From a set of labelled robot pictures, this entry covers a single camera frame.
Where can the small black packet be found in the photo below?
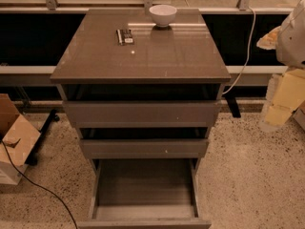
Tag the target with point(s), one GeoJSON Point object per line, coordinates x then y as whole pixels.
{"type": "Point", "coordinates": [124, 37]}

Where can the yellow foam-covered gripper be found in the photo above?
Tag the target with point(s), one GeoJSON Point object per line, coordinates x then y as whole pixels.
{"type": "Point", "coordinates": [293, 42]}

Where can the white ceramic bowl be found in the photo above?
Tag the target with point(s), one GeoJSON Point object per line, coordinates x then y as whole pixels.
{"type": "Point", "coordinates": [163, 15]}

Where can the grey drawer cabinet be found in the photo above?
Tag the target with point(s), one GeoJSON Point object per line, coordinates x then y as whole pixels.
{"type": "Point", "coordinates": [179, 63]}

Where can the cardboard box at right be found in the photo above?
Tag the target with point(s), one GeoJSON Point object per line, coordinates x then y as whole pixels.
{"type": "Point", "coordinates": [299, 115]}

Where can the grey drawer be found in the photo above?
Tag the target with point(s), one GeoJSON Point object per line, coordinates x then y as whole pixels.
{"type": "Point", "coordinates": [144, 194]}
{"type": "Point", "coordinates": [151, 148]}
{"type": "Point", "coordinates": [83, 114]}

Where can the open cardboard box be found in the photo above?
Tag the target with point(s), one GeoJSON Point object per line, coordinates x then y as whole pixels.
{"type": "Point", "coordinates": [18, 137]}

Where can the black stand leg right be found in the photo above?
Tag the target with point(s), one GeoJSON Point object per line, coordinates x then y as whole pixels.
{"type": "Point", "coordinates": [233, 106]}

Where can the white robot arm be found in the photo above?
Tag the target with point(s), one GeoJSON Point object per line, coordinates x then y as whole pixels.
{"type": "Point", "coordinates": [295, 20]}

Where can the black stand leg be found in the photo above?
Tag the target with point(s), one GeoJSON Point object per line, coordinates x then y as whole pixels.
{"type": "Point", "coordinates": [32, 159]}
{"type": "Point", "coordinates": [233, 106]}

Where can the black stand leg left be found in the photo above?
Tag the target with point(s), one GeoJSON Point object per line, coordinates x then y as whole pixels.
{"type": "Point", "coordinates": [32, 159]}

